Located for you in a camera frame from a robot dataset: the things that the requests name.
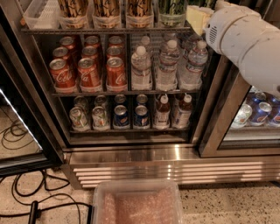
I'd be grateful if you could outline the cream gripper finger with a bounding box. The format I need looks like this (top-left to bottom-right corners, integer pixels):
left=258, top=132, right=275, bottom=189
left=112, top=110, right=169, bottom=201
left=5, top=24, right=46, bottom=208
left=186, top=5, right=214, bottom=36

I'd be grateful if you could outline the green can column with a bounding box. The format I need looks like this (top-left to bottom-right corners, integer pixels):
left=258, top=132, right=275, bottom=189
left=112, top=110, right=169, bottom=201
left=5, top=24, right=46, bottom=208
left=188, top=0, right=217, bottom=9
left=158, top=0, right=187, bottom=27

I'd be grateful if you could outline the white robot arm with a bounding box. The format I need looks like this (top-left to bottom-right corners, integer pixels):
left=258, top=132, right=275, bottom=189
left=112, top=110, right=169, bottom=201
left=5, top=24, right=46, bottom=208
left=186, top=0, right=280, bottom=96

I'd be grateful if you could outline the back right Coca-Cola can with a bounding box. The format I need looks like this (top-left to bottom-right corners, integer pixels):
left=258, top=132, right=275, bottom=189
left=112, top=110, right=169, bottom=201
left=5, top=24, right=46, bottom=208
left=108, top=35, right=125, bottom=48

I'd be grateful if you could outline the coca-cola can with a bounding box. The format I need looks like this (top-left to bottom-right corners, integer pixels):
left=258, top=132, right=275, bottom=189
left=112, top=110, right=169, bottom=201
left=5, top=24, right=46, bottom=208
left=106, top=45, right=123, bottom=59
left=59, top=36, right=76, bottom=51
left=85, top=36, right=102, bottom=48
left=106, top=57, right=127, bottom=87
left=108, top=35, right=125, bottom=48
left=52, top=46, right=72, bottom=64
left=81, top=45, right=99, bottom=60
left=78, top=58, right=101, bottom=88
left=49, top=59, right=75, bottom=88

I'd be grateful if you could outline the middle right Coca-Cola can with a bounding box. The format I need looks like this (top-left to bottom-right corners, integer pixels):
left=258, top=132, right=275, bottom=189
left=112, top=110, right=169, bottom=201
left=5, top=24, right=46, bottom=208
left=106, top=45, right=123, bottom=59

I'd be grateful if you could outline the stainless steel fridge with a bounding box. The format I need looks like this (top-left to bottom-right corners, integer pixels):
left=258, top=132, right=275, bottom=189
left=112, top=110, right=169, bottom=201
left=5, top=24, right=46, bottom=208
left=0, top=0, right=280, bottom=189

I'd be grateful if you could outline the back right blue can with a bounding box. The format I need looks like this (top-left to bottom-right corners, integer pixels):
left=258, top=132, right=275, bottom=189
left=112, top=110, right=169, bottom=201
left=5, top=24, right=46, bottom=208
left=136, top=94, right=148, bottom=106

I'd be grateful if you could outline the front right Coca-Cola can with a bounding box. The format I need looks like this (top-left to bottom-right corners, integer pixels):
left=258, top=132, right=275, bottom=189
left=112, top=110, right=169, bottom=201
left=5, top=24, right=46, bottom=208
left=106, top=57, right=127, bottom=87

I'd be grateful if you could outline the white can behind right door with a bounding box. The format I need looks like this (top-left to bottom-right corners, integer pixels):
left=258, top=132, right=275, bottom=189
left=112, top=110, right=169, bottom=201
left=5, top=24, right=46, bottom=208
left=231, top=104, right=252, bottom=129

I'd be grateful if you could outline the back centre Coca-Cola can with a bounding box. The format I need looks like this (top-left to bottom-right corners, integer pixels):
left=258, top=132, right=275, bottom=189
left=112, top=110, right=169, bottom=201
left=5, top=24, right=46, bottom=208
left=85, top=36, right=102, bottom=48

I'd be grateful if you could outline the middle centre Coca-Cola can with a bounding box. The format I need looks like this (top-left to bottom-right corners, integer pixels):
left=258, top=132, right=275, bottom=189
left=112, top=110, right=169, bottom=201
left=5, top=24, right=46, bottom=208
left=81, top=45, right=99, bottom=60

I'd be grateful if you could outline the back left blue can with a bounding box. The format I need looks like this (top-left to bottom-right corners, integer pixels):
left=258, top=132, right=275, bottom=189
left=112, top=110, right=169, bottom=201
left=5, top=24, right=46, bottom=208
left=114, top=94, right=128, bottom=106

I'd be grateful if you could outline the front right blue Pepsi can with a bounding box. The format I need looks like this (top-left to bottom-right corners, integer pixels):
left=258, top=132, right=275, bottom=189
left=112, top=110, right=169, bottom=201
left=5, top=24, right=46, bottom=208
left=134, top=105, right=150, bottom=129

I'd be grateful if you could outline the blue pepsi can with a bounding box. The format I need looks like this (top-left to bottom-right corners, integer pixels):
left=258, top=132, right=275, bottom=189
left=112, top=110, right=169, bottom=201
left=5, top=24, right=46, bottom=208
left=113, top=105, right=130, bottom=130
left=134, top=105, right=150, bottom=129

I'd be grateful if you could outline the right glass fridge door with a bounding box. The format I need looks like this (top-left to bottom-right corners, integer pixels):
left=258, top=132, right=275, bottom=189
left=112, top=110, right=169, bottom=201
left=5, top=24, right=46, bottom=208
left=199, top=54, right=280, bottom=158

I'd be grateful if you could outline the blue can behind right door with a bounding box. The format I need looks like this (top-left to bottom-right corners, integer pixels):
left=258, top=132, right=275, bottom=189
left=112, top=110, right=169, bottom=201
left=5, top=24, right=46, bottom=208
left=249, top=101, right=272, bottom=126

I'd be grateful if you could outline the front middle Coca-Cola can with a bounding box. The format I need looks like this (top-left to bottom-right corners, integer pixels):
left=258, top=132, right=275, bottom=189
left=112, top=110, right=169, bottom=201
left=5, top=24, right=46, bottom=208
left=78, top=58, right=101, bottom=88

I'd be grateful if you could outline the white-green can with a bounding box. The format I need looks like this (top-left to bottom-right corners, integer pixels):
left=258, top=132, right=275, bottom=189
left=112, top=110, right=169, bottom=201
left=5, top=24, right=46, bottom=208
left=69, top=107, right=90, bottom=131
left=94, top=95, right=109, bottom=109
left=73, top=96, right=88, bottom=113
left=92, top=106, right=109, bottom=130

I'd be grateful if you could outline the front left blue Pepsi can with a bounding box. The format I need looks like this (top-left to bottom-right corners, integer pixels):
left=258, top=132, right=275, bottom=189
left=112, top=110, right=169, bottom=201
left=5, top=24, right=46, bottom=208
left=113, top=105, right=130, bottom=130

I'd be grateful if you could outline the back left Coca-Cola can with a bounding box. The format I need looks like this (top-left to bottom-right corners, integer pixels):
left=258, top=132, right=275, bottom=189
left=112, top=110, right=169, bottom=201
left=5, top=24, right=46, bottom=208
left=59, top=36, right=76, bottom=51

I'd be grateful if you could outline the middle left Coca-Cola can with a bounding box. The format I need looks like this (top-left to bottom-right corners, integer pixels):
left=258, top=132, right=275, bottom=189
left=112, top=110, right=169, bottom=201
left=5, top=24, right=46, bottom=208
left=52, top=46, right=72, bottom=64

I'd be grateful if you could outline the back left white-green can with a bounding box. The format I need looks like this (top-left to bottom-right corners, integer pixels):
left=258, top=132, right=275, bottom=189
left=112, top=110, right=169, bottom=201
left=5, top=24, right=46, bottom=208
left=73, top=96, right=88, bottom=113

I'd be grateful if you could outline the front left Coca-Cola can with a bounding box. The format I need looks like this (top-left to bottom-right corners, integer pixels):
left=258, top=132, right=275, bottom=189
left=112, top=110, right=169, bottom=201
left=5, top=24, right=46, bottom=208
left=49, top=59, right=75, bottom=88

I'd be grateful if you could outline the front left white-green can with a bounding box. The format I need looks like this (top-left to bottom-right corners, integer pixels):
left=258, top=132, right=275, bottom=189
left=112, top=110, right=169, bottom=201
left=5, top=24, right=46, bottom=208
left=69, top=107, right=90, bottom=131

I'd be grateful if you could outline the open glass fridge door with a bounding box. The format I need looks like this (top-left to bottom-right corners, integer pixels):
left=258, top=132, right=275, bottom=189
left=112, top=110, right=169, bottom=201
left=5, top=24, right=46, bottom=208
left=0, top=26, right=62, bottom=178

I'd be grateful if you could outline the front right water bottle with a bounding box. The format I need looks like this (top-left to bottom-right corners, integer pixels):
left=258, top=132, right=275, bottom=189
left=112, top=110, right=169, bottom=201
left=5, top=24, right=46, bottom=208
left=178, top=40, right=208, bottom=90

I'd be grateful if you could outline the water bottle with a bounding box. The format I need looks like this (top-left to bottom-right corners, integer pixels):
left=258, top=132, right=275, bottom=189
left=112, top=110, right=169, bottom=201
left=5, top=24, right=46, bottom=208
left=178, top=40, right=208, bottom=90
left=156, top=39, right=180, bottom=91
left=131, top=45, right=151, bottom=90

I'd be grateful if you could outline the front middle water bottle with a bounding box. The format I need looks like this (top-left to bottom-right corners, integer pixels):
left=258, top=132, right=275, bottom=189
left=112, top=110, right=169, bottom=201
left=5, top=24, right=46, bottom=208
left=156, top=39, right=180, bottom=91

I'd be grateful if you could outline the front left water bottle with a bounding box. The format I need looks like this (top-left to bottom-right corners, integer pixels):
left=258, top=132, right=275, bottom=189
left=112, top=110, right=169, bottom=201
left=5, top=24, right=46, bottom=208
left=131, top=45, right=151, bottom=90

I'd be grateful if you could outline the right brown tea bottle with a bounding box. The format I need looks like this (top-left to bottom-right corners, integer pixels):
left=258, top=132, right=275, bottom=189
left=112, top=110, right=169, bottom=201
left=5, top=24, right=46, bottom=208
left=172, top=94, right=193, bottom=129

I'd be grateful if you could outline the brown tea bottle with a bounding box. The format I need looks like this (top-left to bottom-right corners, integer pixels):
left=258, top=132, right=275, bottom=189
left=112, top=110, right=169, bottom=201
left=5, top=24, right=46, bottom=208
left=153, top=94, right=171, bottom=130
left=172, top=94, right=193, bottom=129

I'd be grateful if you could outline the left brown tea bottle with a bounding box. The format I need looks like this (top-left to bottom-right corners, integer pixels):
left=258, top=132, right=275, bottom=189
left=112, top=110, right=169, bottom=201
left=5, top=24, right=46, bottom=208
left=153, top=94, right=171, bottom=130

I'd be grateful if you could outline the empty clear plastic tray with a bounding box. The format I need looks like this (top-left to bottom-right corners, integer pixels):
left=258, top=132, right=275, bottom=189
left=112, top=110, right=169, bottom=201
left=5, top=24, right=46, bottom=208
left=23, top=0, right=60, bottom=30

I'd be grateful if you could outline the clear plastic bin bubble wrap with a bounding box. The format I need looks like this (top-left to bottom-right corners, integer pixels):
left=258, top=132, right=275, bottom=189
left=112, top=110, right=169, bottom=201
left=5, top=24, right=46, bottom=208
left=91, top=179, right=184, bottom=224

